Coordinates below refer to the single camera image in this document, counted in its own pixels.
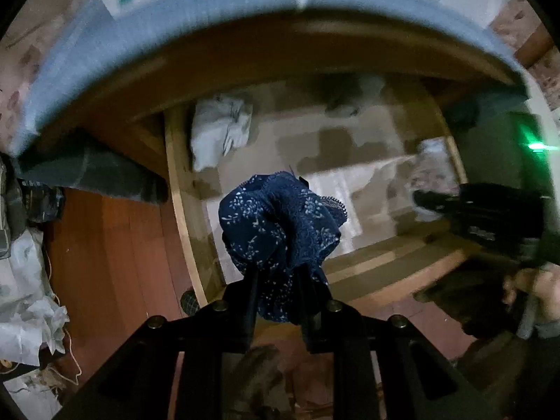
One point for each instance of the large cardboard box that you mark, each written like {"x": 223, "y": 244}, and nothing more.
{"x": 175, "y": 13}

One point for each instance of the wooden drawer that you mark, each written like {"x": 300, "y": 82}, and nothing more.
{"x": 186, "y": 201}

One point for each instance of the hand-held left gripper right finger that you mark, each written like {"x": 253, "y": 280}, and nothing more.
{"x": 308, "y": 323}

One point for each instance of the grey ribbed underwear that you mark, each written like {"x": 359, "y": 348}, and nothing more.
{"x": 350, "y": 96}

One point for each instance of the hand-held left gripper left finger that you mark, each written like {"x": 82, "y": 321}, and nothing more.
{"x": 249, "y": 315}

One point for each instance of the white plastic bags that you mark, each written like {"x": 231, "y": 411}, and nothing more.
{"x": 26, "y": 306}

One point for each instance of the person's right hand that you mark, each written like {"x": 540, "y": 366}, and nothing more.
{"x": 540, "y": 291}

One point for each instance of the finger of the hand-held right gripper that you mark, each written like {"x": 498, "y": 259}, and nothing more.
{"x": 433, "y": 201}

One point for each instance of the wooden nightstand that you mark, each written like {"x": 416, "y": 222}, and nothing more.
{"x": 262, "y": 52}

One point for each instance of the white patterned underwear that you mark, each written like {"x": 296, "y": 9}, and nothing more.
{"x": 433, "y": 157}

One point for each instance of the blue floral lace underwear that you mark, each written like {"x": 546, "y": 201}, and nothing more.
{"x": 271, "y": 227}

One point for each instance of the person's plaid trouser leg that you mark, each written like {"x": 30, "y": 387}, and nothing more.
{"x": 190, "y": 302}

